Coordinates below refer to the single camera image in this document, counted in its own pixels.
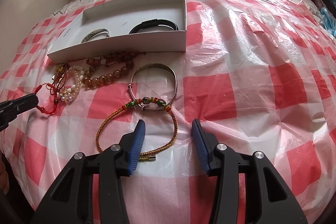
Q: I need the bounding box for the yellow red braided cord bracelet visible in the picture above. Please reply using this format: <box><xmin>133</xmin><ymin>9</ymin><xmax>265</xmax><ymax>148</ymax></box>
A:
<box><xmin>95</xmin><ymin>97</ymin><xmax>180</xmax><ymax>162</ymax></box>

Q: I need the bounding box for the red string bracelet green bead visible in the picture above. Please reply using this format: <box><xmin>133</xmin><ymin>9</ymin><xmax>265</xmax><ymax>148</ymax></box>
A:
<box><xmin>34</xmin><ymin>83</ymin><xmax>60</xmax><ymax>115</ymax></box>

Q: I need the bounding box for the gold pendant cord necklace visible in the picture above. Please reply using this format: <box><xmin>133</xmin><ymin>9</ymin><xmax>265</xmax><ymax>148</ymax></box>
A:
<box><xmin>51</xmin><ymin>62</ymin><xmax>70</xmax><ymax>90</ymax></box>

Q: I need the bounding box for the white pearl bead bracelet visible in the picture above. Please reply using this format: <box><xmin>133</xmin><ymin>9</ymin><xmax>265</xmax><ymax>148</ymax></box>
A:
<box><xmin>57</xmin><ymin>65</ymin><xmax>85</xmax><ymax>104</ymax></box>

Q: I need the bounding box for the engraved silver bangle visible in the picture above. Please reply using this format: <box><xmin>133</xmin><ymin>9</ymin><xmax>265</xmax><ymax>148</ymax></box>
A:
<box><xmin>128</xmin><ymin>63</ymin><xmax>178</xmax><ymax>111</ymax></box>

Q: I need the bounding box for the amber bead bracelet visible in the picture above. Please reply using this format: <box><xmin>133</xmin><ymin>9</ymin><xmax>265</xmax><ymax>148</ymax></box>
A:
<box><xmin>81</xmin><ymin>52</ymin><xmax>135</xmax><ymax>89</ymax></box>

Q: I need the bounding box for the black braided leather bracelet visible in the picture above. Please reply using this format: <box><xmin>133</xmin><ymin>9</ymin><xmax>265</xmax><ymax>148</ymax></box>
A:
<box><xmin>128</xmin><ymin>19</ymin><xmax>180</xmax><ymax>35</ymax></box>

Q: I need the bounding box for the red white checkered plastic sheet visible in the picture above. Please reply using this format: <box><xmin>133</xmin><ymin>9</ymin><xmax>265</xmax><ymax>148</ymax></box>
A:
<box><xmin>1</xmin><ymin>0</ymin><xmax>335</xmax><ymax>223</ymax></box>

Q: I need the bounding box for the white cardboard box tray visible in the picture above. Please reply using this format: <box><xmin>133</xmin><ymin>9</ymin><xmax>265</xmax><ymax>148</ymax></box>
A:
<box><xmin>47</xmin><ymin>0</ymin><xmax>187</xmax><ymax>64</ymax></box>

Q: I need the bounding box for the blue white crumpled cloth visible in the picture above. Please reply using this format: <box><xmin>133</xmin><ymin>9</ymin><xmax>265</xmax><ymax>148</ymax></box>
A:
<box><xmin>320</xmin><ymin>7</ymin><xmax>336</xmax><ymax>37</ymax></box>

